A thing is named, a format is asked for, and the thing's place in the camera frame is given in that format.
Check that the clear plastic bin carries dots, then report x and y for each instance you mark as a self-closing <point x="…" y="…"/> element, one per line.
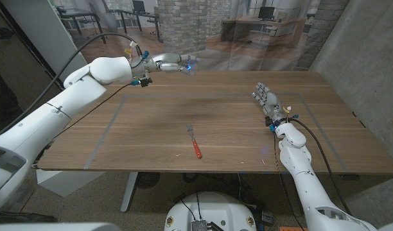
<point x="25" y="196"/>

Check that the orange object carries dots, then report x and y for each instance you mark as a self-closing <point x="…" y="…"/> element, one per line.
<point x="293" y="229"/>

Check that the person in dark clothes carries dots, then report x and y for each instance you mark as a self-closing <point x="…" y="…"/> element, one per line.
<point x="4" y="106"/>

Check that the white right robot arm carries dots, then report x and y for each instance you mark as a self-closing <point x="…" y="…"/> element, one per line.
<point x="312" y="192"/>

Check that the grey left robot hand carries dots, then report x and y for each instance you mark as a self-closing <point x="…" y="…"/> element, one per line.
<point x="171" y="62"/>

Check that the white partition panel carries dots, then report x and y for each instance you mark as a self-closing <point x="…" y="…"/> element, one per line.
<point x="45" y="29"/>

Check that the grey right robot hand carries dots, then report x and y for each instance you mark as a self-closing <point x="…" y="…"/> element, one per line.
<point x="273" y="106"/>

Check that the printed office backdrop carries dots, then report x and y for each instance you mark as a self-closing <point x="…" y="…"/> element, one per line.
<point x="215" y="32"/>

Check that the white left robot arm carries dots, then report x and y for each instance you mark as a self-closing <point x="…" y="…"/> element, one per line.
<point x="39" y="125"/>

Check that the black floor mat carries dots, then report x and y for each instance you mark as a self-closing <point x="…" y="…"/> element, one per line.
<point x="23" y="218"/>

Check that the white box under table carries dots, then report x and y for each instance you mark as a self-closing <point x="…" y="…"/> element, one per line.
<point x="65" y="181"/>

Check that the black round floor fan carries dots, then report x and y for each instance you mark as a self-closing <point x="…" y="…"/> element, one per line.
<point x="147" y="179"/>

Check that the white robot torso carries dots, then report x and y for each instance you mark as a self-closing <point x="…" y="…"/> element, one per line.
<point x="212" y="208"/>

